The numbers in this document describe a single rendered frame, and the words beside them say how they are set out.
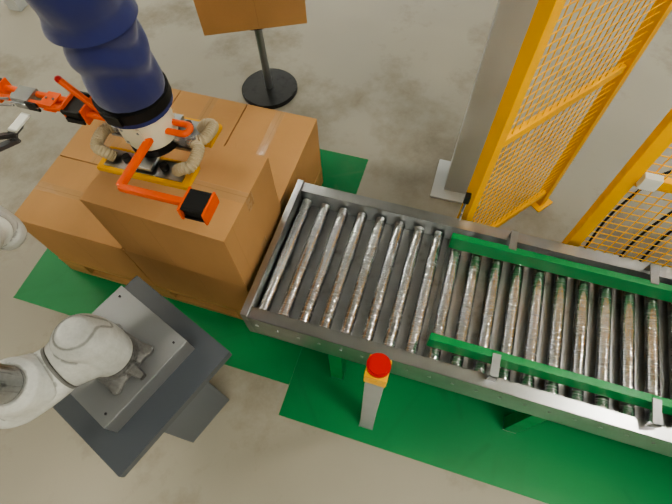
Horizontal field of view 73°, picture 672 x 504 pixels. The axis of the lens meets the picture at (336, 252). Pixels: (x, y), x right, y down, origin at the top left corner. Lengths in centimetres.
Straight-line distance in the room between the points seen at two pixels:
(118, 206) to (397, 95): 219
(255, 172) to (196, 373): 76
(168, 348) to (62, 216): 108
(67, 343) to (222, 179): 77
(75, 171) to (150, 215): 93
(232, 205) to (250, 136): 81
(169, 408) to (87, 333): 40
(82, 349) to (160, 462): 112
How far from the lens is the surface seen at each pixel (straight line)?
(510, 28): 215
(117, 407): 166
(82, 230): 241
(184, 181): 159
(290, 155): 235
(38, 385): 151
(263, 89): 349
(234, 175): 180
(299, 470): 233
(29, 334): 298
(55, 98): 186
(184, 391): 169
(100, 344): 149
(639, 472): 265
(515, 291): 204
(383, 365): 132
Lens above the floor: 231
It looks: 61 degrees down
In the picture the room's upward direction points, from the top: 3 degrees counter-clockwise
